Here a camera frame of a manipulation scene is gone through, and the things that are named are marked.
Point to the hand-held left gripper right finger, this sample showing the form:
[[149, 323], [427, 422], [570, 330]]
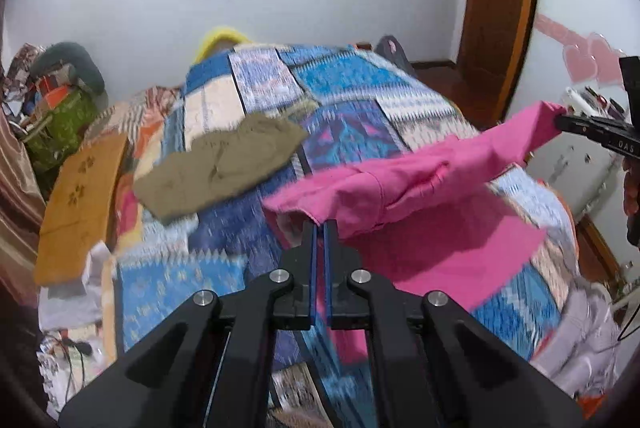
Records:
[[330, 258]]

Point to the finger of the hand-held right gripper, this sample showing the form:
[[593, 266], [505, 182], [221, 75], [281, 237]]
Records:
[[590, 127]]

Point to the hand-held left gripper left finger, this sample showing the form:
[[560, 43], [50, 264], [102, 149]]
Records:
[[312, 258]]

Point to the pink shirt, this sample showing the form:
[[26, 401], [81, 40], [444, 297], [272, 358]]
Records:
[[415, 203]]

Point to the olive green pants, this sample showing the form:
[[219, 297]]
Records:
[[220, 158]]

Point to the person's right hand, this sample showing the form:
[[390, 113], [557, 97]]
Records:
[[632, 198]]

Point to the white cabinet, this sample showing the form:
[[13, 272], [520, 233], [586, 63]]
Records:
[[575, 173]]

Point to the blue patchwork blanket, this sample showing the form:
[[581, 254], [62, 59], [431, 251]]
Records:
[[350, 108]]

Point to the lavender cloth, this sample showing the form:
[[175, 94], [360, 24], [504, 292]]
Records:
[[580, 328]]

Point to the yellow pillow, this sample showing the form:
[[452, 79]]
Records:
[[220, 41]]

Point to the orange folded cloth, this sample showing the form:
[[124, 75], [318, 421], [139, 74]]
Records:
[[75, 213]]

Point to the green patterned bag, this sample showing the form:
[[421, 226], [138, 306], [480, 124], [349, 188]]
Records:
[[62, 123]]

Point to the grey neck pillow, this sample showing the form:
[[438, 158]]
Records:
[[75, 63]]

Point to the pink heart wall decoration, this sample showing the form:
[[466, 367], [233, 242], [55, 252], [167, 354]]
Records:
[[580, 48]]

